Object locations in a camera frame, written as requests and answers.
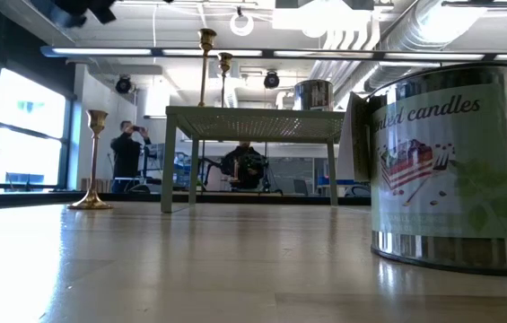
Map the white mesh-top rack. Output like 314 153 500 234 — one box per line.
160 105 347 214

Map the white ceiling light panel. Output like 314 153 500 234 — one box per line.
272 6 374 39

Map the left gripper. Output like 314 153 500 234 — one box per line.
52 0 118 29

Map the black round ceiling spotlight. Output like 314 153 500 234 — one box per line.
263 69 281 90
114 74 135 94

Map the tall brass candlestick holder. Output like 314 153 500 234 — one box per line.
197 28 218 108
216 52 234 109
67 109 114 211

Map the silver candle tin snowman label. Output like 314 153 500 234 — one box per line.
293 79 335 112

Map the large window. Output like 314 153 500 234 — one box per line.
0 66 77 193

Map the person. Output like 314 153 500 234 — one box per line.
221 141 268 192
109 119 152 194

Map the white ceiling ring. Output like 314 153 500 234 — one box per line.
229 11 255 37

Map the black ceiling track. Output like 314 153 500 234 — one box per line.
441 0 507 19

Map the black metal rig frame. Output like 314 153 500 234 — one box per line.
0 190 373 210

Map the silver ventilation duct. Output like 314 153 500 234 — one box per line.
363 0 492 93

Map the long ceiling light bar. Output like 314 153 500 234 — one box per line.
39 44 507 63

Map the silver candle tin cake label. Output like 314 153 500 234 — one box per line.
336 62 507 277

